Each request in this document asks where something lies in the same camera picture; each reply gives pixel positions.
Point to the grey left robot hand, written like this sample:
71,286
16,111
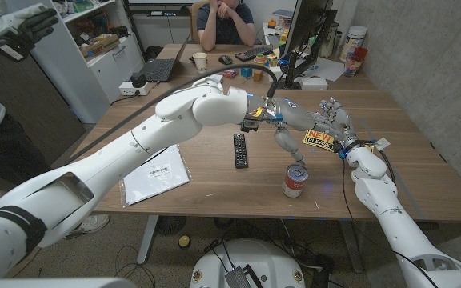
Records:
292,116

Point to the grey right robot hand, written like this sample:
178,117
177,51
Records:
344,124

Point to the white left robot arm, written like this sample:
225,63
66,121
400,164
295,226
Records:
114,156

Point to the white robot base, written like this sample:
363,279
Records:
268,260

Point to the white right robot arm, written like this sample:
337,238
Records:
394,224

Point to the yellow sticker with red letters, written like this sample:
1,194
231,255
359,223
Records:
318,138

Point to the black TV remote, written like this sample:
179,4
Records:
240,151

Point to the red white soup can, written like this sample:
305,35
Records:
294,182

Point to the flat white box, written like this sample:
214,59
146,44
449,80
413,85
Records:
314,83

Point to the white cube box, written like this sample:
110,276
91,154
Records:
280,76

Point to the white paper tag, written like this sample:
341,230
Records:
383,143

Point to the wooden block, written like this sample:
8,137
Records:
258,76

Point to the white paper sheet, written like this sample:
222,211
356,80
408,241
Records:
326,69

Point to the multicolour building blocks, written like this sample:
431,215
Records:
272,60

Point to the blue cube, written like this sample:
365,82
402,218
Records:
246,73

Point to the colourful stacking toy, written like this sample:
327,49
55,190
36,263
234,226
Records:
259,60

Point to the black keyboard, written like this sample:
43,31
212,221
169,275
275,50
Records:
253,53

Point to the pink patterned box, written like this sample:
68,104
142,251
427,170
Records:
230,73

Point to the white canister with label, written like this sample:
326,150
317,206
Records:
353,42

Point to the dark metal thermos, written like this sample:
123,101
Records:
328,40

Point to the black computer mouse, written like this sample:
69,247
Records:
225,60

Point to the black monitor on stand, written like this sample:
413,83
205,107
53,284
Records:
306,24

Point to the white paper cup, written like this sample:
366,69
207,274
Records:
200,62

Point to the seated person in dark shirt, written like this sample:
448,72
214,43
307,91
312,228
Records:
226,26

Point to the black laptop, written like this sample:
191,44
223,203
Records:
158,70

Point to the white paper in plastic sleeve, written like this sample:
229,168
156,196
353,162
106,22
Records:
154,180

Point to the black bag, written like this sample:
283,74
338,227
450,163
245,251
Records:
153,53

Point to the white low cabinet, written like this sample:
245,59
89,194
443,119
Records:
162,30

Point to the black power adapter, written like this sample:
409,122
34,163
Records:
138,80

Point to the black floor fan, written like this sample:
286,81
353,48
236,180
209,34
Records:
170,225

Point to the yellow ball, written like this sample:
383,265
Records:
184,241

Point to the white power strip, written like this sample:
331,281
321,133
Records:
126,89

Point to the grey finned electronics box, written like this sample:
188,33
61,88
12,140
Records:
238,278

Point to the white shelf cabinet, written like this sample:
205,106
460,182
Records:
106,72

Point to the cardboard box on shelf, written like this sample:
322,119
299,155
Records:
100,45

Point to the black white teleoperation glove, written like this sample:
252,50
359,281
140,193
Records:
18,32

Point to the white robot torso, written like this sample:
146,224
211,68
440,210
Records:
54,283

